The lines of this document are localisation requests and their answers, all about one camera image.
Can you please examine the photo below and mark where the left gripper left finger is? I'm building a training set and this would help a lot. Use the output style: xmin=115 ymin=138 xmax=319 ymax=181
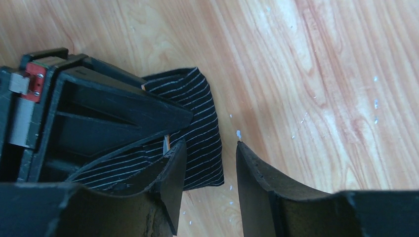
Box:
xmin=0 ymin=141 xmax=187 ymax=237

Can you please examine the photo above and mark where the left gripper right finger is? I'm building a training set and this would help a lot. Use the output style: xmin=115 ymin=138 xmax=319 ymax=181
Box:
xmin=236 ymin=142 xmax=419 ymax=237

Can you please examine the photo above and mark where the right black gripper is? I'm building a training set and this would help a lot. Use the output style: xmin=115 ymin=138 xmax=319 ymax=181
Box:
xmin=0 ymin=47 xmax=193 ymax=183

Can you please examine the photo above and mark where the black pinstriped underwear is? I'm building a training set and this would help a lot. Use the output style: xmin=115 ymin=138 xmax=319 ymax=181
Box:
xmin=73 ymin=67 xmax=224 ymax=191

